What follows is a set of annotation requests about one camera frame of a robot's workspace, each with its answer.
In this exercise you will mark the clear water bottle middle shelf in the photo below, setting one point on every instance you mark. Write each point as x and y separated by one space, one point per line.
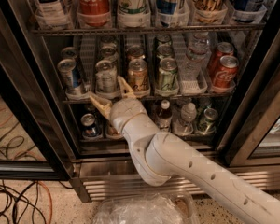
198 46

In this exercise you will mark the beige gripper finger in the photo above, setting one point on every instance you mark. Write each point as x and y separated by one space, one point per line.
103 105
125 89

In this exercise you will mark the red coke can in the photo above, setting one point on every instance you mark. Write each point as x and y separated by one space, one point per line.
221 49
225 71

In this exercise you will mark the silver can third row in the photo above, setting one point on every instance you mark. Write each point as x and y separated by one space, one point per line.
108 40

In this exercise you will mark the silver 7up can front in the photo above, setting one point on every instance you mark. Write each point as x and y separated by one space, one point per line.
106 73

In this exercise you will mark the blue silver can front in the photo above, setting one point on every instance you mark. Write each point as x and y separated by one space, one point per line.
71 77

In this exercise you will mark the gold can bottom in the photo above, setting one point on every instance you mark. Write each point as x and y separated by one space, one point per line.
110 130

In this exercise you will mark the blue pepsi can bottom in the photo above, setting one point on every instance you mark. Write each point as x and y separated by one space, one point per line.
90 128

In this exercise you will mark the right glass fridge door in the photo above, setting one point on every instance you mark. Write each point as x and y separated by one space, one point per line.
258 141

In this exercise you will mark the blue silver can rear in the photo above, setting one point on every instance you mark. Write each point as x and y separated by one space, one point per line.
69 53

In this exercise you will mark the steel fridge cabinet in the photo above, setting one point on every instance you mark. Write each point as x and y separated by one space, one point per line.
30 85

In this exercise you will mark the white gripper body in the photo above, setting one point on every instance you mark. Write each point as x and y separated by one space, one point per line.
127 110

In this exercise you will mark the clear plastic bin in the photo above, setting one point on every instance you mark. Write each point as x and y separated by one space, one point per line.
176 207

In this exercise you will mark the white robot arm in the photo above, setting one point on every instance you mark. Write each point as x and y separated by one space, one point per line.
158 155

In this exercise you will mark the green can bottom shelf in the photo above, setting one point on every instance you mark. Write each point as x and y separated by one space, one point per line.
207 120

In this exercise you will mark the orange gold can rear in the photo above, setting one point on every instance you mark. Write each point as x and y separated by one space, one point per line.
135 52

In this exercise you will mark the red coke can front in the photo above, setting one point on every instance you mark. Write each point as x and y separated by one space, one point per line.
225 71

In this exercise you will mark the white empty shelf tray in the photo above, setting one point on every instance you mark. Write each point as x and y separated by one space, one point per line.
195 87

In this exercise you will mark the orange gold can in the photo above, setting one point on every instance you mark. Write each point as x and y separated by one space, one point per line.
137 75
135 52

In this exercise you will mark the orange gold can front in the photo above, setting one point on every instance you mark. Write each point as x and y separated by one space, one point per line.
137 75

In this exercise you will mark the glass fridge door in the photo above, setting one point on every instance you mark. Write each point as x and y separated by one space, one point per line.
26 152
258 141

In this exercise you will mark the left glass fridge door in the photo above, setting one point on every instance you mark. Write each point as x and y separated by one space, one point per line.
26 152

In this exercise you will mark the white label bottle top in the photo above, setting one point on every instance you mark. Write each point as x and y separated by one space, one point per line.
54 13

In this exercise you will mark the red coke can rear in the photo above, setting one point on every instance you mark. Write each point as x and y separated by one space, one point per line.
221 49

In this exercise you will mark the brown juice bottle white cap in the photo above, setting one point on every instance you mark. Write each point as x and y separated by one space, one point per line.
163 115

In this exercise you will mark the green can front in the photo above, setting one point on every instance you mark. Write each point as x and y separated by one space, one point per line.
167 73

